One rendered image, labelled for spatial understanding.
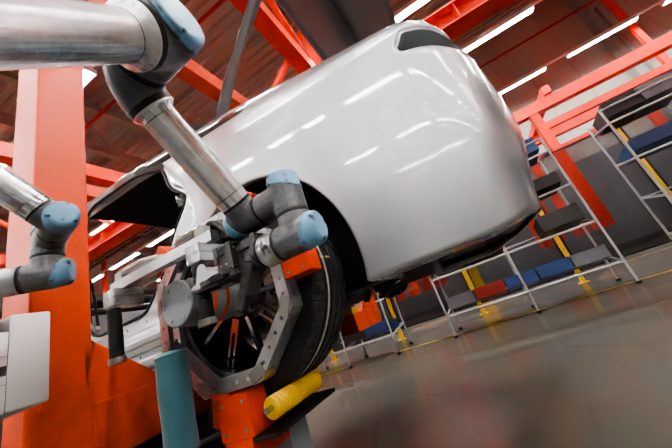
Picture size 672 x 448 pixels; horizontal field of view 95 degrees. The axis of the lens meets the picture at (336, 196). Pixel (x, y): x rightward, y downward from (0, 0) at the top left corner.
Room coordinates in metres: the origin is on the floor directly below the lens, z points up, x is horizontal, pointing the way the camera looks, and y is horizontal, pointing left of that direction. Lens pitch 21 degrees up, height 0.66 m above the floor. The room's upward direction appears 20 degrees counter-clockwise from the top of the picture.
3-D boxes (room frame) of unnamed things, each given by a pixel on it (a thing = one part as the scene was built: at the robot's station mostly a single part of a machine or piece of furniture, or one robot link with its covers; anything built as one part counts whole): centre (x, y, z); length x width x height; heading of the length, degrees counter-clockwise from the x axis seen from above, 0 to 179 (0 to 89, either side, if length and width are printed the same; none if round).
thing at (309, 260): (0.92, 0.17, 0.85); 0.09 x 0.08 x 0.07; 71
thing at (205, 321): (0.74, 0.38, 0.83); 0.04 x 0.04 x 0.16
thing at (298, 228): (0.64, 0.10, 0.85); 0.11 x 0.08 x 0.09; 71
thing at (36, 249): (0.75, 0.80, 1.12); 0.11 x 0.08 x 0.11; 56
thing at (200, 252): (0.77, 0.38, 0.93); 0.09 x 0.05 x 0.05; 161
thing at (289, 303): (1.02, 0.47, 0.85); 0.54 x 0.07 x 0.54; 71
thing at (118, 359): (0.85, 0.71, 0.83); 0.04 x 0.04 x 0.16
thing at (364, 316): (3.20, 0.20, 0.69); 0.52 x 0.17 x 0.35; 161
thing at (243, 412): (1.05, 0.46, 0.48); 0.16 x 0.12 x 0.17; 161
